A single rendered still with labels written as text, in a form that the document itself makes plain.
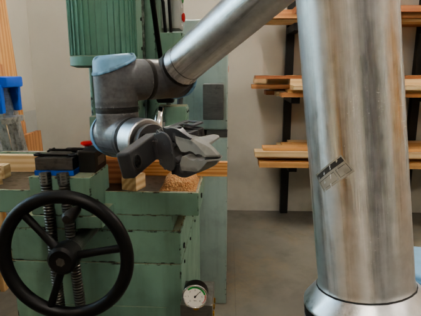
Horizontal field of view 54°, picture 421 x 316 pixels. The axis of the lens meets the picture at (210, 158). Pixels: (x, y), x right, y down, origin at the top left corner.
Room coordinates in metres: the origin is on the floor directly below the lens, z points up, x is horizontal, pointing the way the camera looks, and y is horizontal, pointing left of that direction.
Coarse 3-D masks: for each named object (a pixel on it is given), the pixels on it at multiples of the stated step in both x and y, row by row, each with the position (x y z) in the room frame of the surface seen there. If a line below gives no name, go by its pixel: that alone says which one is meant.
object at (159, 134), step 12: (192, 120) 0.77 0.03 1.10; (144, 132) 0.78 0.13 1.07; (156, 132) 0.73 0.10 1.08; (192, 132) 0.73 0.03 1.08; (156, 144) 0.73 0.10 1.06; (168, 144) 0.70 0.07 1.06; (156, 156) 0.73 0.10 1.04; (168, 156) 0.71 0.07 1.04; (180, 156) 0.71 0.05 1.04; (168, 168) 0.72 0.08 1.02
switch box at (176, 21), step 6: (174, 0) 1.39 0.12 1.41; (180, 0) 1.42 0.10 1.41; (174, 6) 1.39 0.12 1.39; (180, 6) 1.41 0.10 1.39; (174, 12) 1.39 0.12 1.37; (180, 12) 1.41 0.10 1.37; (162, 18) 1.40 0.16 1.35; (168, 18) 1.39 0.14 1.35; (174, 18) 1.39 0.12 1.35; (180, 18) 1.41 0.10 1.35; (162, 24) 1.40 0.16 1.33; (168, 24) 1.39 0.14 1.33; (174, 24) 1.39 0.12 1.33; (180, 24) 1.41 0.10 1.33; (168, 30) 1.46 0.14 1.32; (174, 30) 1.46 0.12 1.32; (180, 30) 1.46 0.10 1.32
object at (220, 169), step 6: (156, 162) 1.12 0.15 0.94; (222, 162) 1.11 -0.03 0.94; (150, 168) 1.12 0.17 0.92; (156, 168) 1.12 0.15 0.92; (162, 168) 1.11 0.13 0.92; (210, 168) 1.11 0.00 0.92; (216, 168) 1.11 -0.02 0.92; (222, 168) 1.10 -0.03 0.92; (150, 174) 1.12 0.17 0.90; (156, 174) 1.12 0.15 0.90; (162, 174) 1.11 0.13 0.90; (198, 174) 1.11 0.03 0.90; (204, 174) 1.11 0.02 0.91; (210, 174) 1.11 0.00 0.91; (216, 174) 1.11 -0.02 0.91; (222, 174) 1.11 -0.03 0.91
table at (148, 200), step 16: (16, 176) 1.11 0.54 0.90; (160, 176) 1.11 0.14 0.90; (0, 192) 0.98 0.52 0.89; (16, 192) 0.98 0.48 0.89; (112, 192) 0.96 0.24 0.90; (128, 192) 0.96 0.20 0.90; (144, 192) 0.96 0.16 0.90; (160, 192) 0.96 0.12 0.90; (176, 192) 0.96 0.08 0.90; (192, 192) 0.96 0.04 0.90; (0, 208) 0.98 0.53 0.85; (112, 208) 0.95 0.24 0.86; (128, 208) 0.96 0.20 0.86; (144, 208) 0.96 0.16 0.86; (160, 208) 0.96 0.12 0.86; (176, 208) 0.96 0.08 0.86; (192, 208) 0.95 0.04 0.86; (80, 224) 0.87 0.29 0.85; (96, 224) 0.87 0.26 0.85
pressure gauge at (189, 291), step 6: (192, 282) 0.90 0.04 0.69; (198, 282) 0.90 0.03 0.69; (186, 288) 0.89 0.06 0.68; (192, 288) 0.89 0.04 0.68; (198, 288) 0.89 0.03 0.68; (204, 288) 0.89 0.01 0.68; (186, 294) 0.89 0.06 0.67; (192, 294) 0.89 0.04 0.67; (198, 294) 0.89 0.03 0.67; (204, 294) 0.89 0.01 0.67; (186, 300) 0.89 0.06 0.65; (192, 300) 0.89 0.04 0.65; (198, 300) 0.89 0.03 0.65; (204, 300) 0.89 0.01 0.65; (192, 306) 0.89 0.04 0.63; (198, 306) 0.89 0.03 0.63
